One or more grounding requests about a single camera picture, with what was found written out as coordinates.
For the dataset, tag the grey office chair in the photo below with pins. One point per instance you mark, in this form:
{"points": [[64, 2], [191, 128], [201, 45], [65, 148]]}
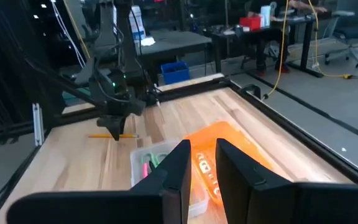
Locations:
{"points": [[353, 31]]}

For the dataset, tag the black work table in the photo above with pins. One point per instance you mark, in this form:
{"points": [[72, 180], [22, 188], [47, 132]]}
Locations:
{"points": [[306, 40]]}

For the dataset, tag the dark grey desk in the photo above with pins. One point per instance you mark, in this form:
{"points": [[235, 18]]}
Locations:
{"points": [[176, 42]]}

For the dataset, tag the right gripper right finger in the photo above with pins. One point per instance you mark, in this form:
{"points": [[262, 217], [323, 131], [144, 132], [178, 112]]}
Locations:
{"points": [[291, 205]]}

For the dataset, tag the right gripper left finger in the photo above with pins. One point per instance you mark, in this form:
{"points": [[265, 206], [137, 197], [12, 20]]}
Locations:
{"points": [[104, 208]]}

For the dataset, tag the white container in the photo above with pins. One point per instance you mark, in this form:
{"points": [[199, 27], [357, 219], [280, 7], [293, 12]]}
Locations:
{"points": [[265, 16]]}

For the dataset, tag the white blue carton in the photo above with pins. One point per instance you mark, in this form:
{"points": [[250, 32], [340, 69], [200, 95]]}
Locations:
{"points": [[136, 23]]}

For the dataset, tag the clear supply box orange lid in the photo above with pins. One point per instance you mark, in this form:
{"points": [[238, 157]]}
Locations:
{"points": [[228, 140]]}

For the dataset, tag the red box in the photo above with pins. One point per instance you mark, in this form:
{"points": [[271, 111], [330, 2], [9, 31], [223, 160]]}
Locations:
{"points": [[250, 23]]}

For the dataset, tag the blue storage bin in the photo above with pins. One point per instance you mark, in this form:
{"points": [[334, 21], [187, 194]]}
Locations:
{"points": [[175, 72]]}

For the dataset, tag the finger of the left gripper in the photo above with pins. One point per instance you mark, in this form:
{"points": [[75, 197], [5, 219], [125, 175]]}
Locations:
{"points": [[120, 126], [107, 124]]}

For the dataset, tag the orange pencil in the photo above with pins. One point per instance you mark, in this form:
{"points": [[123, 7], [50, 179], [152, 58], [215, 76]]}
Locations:
{"points": [[101, 136]]}

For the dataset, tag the silver bracket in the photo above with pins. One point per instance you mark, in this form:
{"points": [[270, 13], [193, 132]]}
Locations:
{"points": [[38, 124]]}

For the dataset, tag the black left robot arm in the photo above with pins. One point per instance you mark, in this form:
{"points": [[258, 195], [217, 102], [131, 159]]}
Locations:
{"points": [[110, 34]]}

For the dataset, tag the white crumpled tissue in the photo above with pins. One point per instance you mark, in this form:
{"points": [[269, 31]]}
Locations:
{"points": [[148, 41]]}

